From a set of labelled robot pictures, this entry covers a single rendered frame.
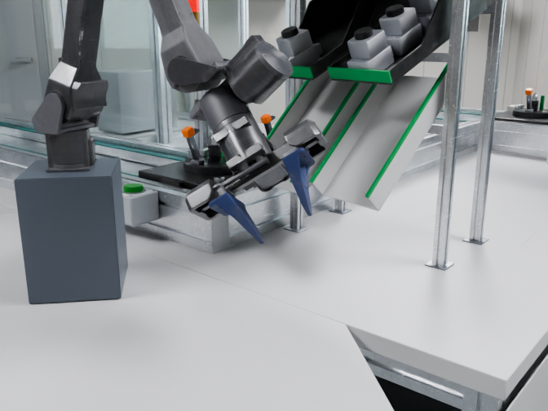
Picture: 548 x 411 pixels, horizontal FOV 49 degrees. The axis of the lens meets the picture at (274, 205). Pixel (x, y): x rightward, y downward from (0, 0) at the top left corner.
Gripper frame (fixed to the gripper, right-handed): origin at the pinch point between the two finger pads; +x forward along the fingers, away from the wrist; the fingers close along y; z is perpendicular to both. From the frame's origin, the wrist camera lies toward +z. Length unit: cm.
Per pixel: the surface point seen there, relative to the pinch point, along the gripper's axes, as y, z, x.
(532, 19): -194, 452, -198
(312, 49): -14.0, 26.1, -31.5
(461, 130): -43, 129, -38
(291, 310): 8.8, 21.0, 8.2
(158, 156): 34, 67, -54
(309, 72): -11.5, 22.6, -25.9
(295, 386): 8.4, 4.2, 19.8
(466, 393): -8.2, 17.6, 29.5
